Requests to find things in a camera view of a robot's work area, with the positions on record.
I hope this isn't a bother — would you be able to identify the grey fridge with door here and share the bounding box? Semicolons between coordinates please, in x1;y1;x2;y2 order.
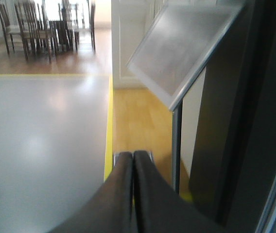
189;0;276;233

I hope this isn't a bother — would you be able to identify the silver sign stand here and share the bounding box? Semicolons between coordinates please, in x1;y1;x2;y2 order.
127;0;245;192

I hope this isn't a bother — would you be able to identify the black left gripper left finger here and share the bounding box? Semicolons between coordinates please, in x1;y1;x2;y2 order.
50;151;133;233

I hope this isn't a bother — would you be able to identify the dark wooden chair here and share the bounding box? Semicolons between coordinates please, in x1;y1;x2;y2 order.
0;3;24;56

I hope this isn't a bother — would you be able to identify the white cabinet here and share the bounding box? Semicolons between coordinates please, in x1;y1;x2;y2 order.
111;0;167;89

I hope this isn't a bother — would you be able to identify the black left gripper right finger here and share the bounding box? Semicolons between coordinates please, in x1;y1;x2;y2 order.
134;150;225;233

